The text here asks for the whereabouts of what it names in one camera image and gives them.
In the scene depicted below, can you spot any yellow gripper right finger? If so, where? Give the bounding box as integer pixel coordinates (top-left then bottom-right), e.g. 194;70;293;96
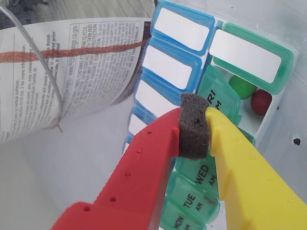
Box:
205;107;307;230

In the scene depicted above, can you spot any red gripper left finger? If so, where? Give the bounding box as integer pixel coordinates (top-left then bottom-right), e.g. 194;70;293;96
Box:
50;92;210;230

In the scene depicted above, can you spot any weekly pill organizer box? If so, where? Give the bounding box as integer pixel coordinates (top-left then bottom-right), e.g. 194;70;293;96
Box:
122;0;299;230

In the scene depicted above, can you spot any white table cloth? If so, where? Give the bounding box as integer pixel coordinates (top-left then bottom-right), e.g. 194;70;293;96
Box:
0;0;307;230

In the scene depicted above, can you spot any white printed label bottle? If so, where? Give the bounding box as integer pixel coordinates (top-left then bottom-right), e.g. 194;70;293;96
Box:
0;0;154;144

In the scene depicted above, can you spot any thin grey wire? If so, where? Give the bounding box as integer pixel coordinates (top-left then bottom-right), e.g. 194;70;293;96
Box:
0;4;64;121

